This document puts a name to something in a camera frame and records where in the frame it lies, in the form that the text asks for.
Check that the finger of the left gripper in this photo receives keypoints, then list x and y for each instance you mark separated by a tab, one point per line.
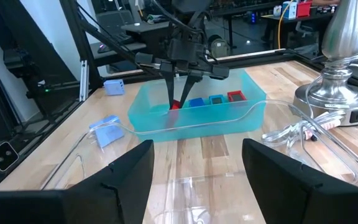
189	87
169	87

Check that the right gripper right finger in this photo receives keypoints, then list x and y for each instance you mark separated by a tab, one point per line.
291	193

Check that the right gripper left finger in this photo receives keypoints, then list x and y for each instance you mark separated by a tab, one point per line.
113	193

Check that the dark blue digital clock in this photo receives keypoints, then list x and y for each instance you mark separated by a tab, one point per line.
196	102

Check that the red digital clock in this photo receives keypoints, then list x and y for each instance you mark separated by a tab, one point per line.
176	105
236	96

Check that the teal digital clock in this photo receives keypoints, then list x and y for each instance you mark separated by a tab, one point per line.
217	100

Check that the light blue wall charger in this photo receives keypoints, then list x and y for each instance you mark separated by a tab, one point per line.
114	87
107	132

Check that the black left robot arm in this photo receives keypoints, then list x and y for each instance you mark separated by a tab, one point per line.
188	18

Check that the grey backpack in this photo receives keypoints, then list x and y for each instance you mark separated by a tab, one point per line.
219	46

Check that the green translucent plastic bin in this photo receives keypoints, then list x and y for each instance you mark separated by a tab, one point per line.
197	124

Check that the black background desk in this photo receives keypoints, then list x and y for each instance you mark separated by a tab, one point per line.
148	28

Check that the low black desk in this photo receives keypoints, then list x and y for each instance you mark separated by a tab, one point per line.
117	49

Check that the clear plastic bin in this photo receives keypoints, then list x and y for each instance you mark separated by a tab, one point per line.
197	193

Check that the silver lamp base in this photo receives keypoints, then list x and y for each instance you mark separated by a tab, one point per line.
334	96

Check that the blue and white box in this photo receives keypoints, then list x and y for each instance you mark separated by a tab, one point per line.
289	10

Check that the red storage container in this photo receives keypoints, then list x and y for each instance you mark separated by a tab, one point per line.
304	9

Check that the silver aluminium bracket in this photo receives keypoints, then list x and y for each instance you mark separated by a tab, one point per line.
84	81

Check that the black table-level camera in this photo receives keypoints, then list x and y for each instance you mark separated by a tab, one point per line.
3	156

